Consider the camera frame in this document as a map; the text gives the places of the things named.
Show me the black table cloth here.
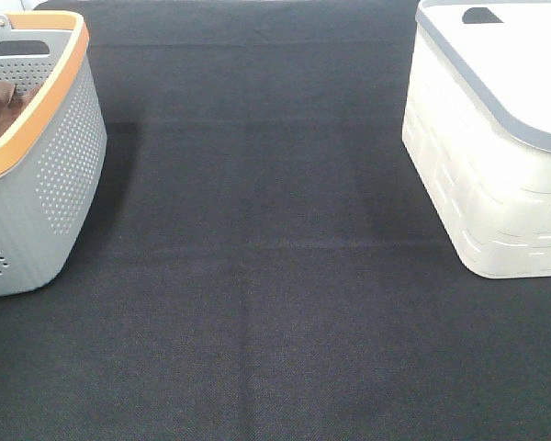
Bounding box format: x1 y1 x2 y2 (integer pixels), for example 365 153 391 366
0 1 551 440

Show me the white lidded storage basket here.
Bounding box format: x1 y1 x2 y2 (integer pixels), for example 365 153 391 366
402 1 551 278

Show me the grey perforated laundry basket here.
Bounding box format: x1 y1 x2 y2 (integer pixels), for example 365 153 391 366
0 10 107 297

